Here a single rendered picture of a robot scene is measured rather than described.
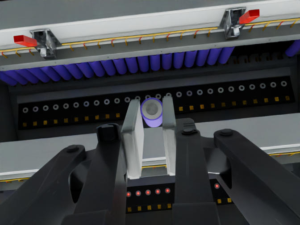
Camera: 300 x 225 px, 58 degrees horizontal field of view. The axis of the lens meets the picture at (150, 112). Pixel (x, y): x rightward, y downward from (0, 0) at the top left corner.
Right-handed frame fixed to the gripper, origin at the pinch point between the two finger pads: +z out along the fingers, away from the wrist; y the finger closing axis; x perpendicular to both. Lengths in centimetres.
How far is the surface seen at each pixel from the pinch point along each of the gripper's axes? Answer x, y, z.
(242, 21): 6.3, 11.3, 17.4
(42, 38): 7.3, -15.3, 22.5
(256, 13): 6.9, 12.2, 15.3
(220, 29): 5.5, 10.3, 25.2
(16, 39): 7.2, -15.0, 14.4
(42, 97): -3.7, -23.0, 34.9
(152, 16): 8.3, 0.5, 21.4
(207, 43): 3.8, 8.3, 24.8
